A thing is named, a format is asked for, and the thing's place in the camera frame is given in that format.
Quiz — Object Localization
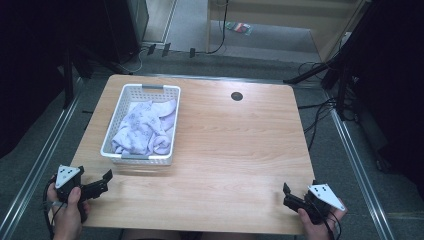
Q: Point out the lavender printed cloth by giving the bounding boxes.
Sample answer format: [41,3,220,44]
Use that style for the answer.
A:
[111,98,177,156]

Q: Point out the person's left hand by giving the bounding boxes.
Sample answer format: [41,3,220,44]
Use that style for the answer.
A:
[46,184,91,240]

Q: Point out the black floor cables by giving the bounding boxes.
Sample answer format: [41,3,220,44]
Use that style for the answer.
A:
[297,61,338,152]

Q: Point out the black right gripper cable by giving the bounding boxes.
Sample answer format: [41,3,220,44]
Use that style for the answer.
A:
[320,210,343,240]

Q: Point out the colourful packet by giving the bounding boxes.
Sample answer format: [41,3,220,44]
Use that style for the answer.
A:
[225,21,254,36]

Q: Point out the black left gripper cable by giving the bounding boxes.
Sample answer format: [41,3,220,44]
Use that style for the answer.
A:
[41,175,66,240]

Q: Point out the black upright post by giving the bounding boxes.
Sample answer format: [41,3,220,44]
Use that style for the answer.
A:
[62,46,76,110]

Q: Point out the black metal stand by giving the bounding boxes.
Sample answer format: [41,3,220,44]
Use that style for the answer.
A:
[283,0,384,122]

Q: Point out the person's right hand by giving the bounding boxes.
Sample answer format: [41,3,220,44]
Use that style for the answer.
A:
[297,199,348,240]

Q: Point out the black hanging cable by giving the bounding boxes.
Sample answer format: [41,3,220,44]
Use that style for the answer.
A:
[205,0,230,55]

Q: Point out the white plastic basket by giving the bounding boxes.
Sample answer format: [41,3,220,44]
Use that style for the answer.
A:
[100,83,182,167]

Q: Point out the aluminium floor rail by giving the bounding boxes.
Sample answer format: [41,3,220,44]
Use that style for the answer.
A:
[324,91,397,240]
[0,77,84,240]

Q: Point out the dark cabinet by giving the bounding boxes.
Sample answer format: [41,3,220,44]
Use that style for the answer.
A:
[99,0,150,65]

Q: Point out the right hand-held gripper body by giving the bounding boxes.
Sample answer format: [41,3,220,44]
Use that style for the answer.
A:
[282,183,347,225]

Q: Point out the white floor cable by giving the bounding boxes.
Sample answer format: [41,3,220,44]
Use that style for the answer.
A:
[115,47,149,75]

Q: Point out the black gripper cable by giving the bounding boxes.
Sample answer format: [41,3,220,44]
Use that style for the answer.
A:
[41,175,66,240]
[320,210,343,240]

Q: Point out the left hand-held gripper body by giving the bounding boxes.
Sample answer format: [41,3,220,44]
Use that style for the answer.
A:
[54,164,110,224]

